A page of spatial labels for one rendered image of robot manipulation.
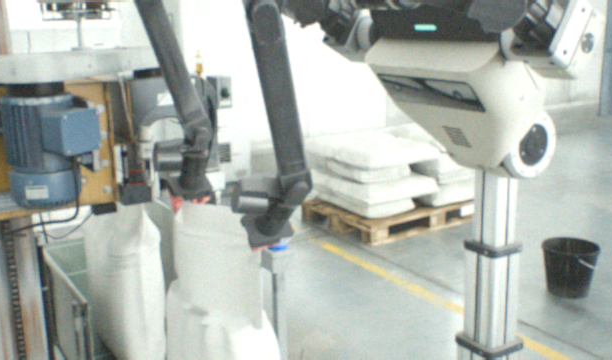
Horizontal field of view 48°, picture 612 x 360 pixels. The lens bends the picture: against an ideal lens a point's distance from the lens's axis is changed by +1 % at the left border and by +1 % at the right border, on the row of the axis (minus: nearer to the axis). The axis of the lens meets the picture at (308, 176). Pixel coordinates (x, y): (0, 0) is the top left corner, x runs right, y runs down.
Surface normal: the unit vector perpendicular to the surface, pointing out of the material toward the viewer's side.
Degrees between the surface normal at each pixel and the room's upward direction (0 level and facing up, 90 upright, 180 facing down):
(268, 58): 122
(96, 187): 90
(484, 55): 40
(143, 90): 90
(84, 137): 90
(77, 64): 90
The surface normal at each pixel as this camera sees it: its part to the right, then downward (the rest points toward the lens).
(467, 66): -0.56, -0.65
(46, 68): 0.61, 0.18
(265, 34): 0.22, 0.66
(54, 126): -0.55, 0.21
